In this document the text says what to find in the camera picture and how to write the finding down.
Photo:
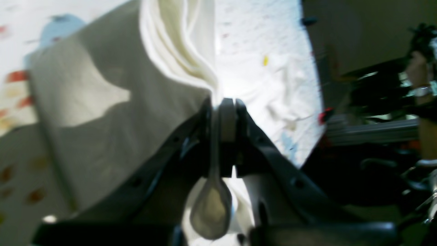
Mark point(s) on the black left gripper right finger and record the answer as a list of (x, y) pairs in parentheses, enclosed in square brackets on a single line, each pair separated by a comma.
[(288, 208)]

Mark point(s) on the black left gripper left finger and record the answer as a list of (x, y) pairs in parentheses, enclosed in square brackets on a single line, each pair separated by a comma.
[(148, 208)]

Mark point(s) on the white printed T-shirt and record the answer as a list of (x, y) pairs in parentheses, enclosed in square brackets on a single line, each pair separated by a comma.
[(111, 93)]

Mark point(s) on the red clamp bottom right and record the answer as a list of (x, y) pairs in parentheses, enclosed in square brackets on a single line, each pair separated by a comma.
[(325, 115)]

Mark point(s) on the terrazzo pattern tablecloth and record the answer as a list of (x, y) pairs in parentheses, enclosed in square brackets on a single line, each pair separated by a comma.
[(33, 188)]

